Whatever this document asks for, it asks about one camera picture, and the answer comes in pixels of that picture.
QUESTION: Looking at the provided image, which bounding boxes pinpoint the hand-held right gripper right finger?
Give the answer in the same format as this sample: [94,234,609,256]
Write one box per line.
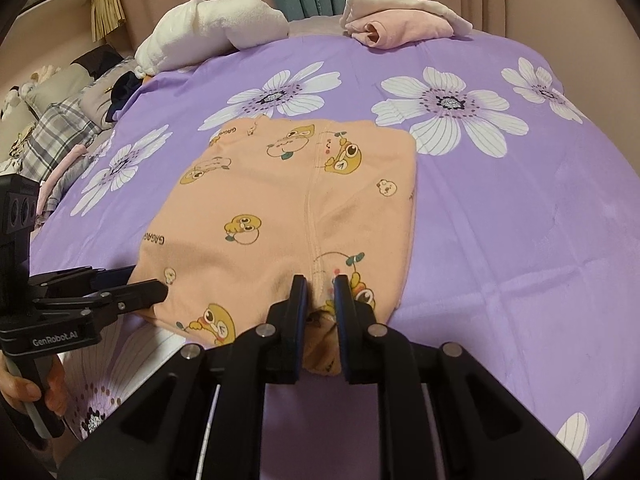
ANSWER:
[333,274,585,480]

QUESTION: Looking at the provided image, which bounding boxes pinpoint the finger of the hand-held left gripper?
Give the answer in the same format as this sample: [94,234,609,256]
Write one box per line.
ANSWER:
[30,264,137,300]
[32,280,169,319]

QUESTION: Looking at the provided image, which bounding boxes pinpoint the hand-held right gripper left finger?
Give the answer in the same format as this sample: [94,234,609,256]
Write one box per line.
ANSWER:
[57,274,309,480]

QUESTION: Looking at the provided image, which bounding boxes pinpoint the orange cartoon print pants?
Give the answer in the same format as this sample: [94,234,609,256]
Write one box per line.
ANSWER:
[134,117,419,377]

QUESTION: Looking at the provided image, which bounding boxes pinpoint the pink folded clothes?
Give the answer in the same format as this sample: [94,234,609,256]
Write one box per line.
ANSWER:
[340,0,474,51]

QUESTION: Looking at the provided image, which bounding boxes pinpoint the person's left hand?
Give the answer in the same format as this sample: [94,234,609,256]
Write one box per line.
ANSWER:
[0,352,67,413]

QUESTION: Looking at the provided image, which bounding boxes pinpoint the grey striped cloth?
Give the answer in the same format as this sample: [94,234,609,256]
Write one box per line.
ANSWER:
[29,160,87,227]

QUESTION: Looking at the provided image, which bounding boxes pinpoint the pink cloth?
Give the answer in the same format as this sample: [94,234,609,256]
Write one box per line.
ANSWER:
[34,144,90,222]

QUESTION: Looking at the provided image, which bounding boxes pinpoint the plaid pillow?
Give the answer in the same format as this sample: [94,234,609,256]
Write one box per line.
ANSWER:
[14,94,102,182]

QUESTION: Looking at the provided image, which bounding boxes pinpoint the purple floral bedsheet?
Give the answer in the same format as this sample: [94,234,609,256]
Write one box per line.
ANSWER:
[27,27,640,478]

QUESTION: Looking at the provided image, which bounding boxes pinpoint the dark cloth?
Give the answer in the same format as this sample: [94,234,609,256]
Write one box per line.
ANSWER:
[101,71,147,125]

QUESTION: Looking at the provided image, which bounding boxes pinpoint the beige pillow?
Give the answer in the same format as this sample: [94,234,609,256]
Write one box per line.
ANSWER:
[24,62,97,112]

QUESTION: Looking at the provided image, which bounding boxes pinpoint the small plush toy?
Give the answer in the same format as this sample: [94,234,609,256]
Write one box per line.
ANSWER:
[27,64,57,87]
[0,86,25,122]

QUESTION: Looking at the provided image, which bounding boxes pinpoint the straw tassel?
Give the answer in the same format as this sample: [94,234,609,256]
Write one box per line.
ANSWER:
[90,0,127,44]

